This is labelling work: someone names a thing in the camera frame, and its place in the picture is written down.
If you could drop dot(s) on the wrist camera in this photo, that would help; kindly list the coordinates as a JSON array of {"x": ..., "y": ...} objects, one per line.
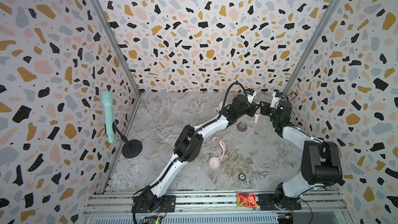
[
  {"x": 277, "y": 96},
  {"x": 251, "y": 93}
]

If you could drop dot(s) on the small black round cap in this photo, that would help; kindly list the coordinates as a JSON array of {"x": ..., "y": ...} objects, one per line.
[{"x": 242, "y": 176}]

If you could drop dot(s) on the pink bottle cap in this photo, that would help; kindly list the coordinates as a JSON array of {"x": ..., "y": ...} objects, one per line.
[{"x": 214, "y": 163}]

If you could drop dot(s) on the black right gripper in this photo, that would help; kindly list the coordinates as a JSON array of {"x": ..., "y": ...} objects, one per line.
[{"x": 267, "y": 109}]

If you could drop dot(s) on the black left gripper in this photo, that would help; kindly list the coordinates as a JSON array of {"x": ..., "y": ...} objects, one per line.
[{"x": 255, "y": 107}]

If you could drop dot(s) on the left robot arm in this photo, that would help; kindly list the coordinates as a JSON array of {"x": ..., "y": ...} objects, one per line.
[{"x": 188, "y": 147}]

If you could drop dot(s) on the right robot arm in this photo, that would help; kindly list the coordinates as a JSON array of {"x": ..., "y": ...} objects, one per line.
[{"x": 320, "y": 162}]

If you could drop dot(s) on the purple collar with nipple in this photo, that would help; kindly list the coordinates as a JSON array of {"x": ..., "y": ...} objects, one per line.
[{"x": 242, "y": 127}]

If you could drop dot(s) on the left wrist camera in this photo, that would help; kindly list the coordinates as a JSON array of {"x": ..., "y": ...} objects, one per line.
[{"x": 251, "y": 93}]

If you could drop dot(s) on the black microphone stand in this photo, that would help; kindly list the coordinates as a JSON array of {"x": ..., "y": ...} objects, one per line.
[{"x": 131, "y": 148}]

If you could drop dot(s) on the mint green microphone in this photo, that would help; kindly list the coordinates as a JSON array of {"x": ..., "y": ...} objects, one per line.
[{"x": 107, "y": 101}]

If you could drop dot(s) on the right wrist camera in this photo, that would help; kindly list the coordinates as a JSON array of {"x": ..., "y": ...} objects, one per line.
[{"x": 277, "y": 96}]

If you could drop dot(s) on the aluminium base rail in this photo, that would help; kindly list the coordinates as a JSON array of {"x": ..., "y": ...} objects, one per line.
[{"x": 219, "y": 207}]

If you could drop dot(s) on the orange pink card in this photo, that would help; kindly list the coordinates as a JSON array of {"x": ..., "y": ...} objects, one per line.
[{"x": 246, "y": 200}]

